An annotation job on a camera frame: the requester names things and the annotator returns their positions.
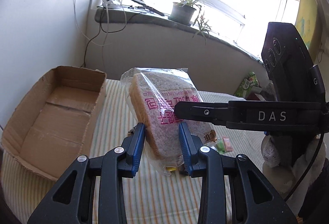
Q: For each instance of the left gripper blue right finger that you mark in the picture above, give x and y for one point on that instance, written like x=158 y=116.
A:
x=253 y=198

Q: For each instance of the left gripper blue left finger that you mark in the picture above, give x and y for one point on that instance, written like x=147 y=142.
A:
x=71 y=198

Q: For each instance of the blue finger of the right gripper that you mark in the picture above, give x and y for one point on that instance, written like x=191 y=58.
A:
x=202 y=111

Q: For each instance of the green candy packet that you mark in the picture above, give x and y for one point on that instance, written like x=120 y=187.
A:
x=220 y=146

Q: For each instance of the pink candy packet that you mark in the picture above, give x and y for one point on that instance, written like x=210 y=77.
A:
x=227 y=144

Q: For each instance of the red box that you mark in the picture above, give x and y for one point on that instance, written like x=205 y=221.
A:
x=257 y=94

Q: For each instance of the green tissue box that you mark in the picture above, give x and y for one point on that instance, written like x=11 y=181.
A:
x=245 y=87

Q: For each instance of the brown cardboard box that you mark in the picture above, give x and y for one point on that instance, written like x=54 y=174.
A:
x=54 y=122

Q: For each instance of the potted spider plant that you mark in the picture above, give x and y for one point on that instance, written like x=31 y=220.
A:
x=189 y=13

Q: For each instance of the black device on windowsill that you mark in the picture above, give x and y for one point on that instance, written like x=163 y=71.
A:
x=143 y=4

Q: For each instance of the white power strip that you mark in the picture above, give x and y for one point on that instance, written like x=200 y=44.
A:
x=111 y=4

